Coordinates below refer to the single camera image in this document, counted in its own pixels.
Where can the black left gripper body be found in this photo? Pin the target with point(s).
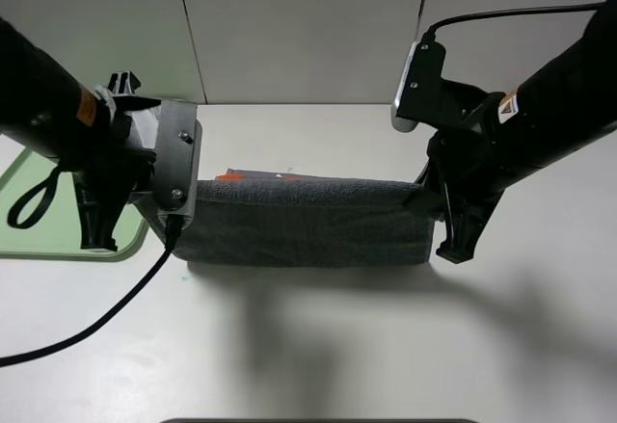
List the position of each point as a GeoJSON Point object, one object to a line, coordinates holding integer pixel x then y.
{"type": "Point", "coordinates": [113, 147]}

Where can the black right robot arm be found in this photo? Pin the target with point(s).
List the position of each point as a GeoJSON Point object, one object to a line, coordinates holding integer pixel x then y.
{"type": "Point", "coordinates": [569, 103]}

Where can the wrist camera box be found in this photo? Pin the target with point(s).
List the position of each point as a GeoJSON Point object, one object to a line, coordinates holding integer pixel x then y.
{"type": "Point", "coordinates": [417, 95]}
{"type": "Point", "coordinates": [175, 171]}

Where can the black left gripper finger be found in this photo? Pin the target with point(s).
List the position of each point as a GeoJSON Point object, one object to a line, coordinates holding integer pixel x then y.
{"type": "Point", "coordinates": [121, 84]}
{"type": "Point", "coordinates": [99, 210]}

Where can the grey towel with orange pattern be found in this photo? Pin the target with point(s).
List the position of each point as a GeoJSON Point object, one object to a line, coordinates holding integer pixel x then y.
{"type": "Point", "coordinates": [306, 222]}

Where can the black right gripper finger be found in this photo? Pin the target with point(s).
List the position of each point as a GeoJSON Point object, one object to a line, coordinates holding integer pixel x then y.
{"type": "Point", "coordinates": [465, 221]}
{"type": "Point", "coordinates": [429, 197]}

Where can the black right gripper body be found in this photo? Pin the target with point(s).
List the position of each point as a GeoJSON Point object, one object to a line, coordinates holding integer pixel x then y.
{"type": "Point", "coordinates": [462, 142]}

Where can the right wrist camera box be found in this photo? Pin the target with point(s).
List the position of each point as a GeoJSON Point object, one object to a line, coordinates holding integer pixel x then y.
{"type": "Point", "coordinates": [417, 95]}

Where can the green plastic tray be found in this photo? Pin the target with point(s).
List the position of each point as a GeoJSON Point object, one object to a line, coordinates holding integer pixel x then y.
{"type": "Point", "coordinates": [58, 236]}

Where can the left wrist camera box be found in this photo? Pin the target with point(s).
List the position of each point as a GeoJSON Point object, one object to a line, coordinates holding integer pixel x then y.
{"type": "Point", "coordinates": [175, 171]}

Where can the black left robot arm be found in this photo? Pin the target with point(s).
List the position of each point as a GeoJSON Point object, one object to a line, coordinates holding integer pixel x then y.
{"type": "Point", "coordinates": [46, 109]}

